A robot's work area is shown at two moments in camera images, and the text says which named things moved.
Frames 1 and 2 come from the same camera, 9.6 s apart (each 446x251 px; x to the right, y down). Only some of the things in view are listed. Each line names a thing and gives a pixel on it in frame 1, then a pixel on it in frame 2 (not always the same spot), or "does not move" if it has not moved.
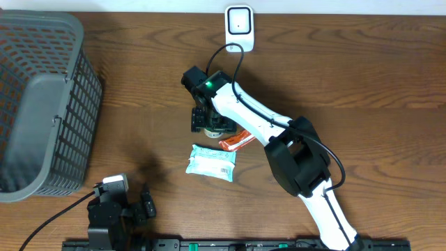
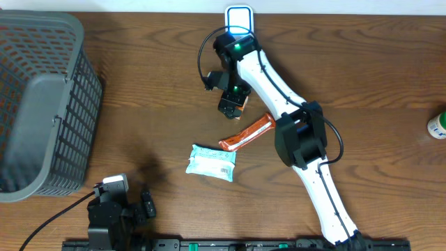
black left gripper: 136,209 does not move
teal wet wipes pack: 212,162 does not move
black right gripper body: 212,120 to 238,89
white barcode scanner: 240,28 does not move
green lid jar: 212,134 to 436,126
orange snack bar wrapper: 236,141 does not move
